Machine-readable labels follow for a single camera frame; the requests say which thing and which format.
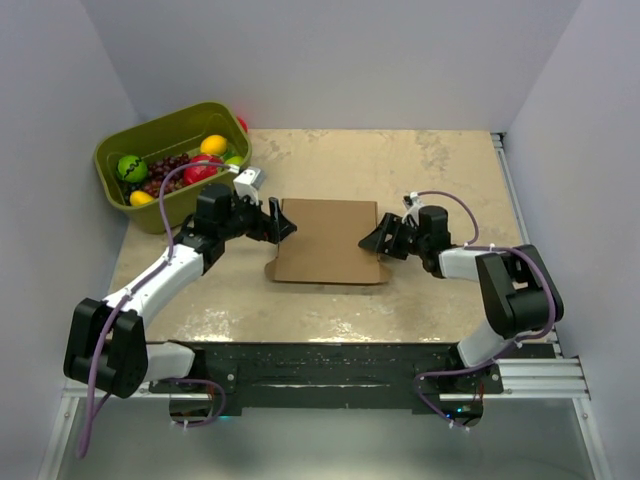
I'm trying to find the purple toy grapes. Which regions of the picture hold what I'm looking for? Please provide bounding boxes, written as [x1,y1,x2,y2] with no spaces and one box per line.
[141,153,190,198]

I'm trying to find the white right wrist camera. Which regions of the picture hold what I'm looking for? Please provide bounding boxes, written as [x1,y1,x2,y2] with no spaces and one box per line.
[402,191,424,226]

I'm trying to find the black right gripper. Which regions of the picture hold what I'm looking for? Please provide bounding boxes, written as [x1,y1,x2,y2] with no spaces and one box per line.
[359,213,428,261]

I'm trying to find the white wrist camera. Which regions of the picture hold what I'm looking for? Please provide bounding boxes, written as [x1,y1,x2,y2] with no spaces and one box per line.
[233,167,267,205]
[402,191,424,226]

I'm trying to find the green toy lime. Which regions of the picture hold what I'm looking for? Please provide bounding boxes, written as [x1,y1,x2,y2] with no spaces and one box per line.
[225,155,245,167]

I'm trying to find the aluminium frame rail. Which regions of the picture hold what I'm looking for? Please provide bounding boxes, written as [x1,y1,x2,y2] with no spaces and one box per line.
[491,132,613,479]

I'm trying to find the red ball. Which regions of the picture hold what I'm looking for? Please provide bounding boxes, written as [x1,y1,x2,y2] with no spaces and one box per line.
[236,116,249,133]

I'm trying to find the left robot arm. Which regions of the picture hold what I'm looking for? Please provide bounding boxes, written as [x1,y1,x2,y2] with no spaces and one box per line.
[63,185,297,398]

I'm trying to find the brown cardboard box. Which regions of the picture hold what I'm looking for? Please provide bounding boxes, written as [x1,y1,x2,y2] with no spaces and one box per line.
[264,198,391,285]

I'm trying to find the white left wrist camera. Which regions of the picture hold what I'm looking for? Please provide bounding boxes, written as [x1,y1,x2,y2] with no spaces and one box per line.
[233,167,267,205]

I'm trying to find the green plastic bin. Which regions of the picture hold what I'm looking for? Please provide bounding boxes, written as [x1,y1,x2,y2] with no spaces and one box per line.
[94,102,252,234]

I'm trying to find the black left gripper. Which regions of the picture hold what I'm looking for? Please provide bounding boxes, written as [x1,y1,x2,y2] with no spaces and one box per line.
[219,191,296,246]

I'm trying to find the yellow toy lemon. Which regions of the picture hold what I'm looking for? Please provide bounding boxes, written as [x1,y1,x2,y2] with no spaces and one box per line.
[200,134,229,156]
[129,190,155,207]

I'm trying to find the yellow toy lemon front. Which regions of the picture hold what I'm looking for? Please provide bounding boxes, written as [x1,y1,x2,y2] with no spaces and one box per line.
[129,190,155,207]

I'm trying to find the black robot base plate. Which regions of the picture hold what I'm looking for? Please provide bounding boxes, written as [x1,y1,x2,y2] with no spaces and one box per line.
[150,342,506,420]

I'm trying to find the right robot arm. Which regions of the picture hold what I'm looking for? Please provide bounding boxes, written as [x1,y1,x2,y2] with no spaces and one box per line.
[358,205,564,393]

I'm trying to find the yellow toy lemon back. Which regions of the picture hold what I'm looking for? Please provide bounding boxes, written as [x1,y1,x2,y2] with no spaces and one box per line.
[200,134,229,156]

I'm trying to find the green toy ball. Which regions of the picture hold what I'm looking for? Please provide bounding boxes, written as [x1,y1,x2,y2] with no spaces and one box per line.
[116,155,148,183]

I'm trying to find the red dragon fruit toy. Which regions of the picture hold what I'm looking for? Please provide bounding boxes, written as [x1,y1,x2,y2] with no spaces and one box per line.
[183,154,223,186]

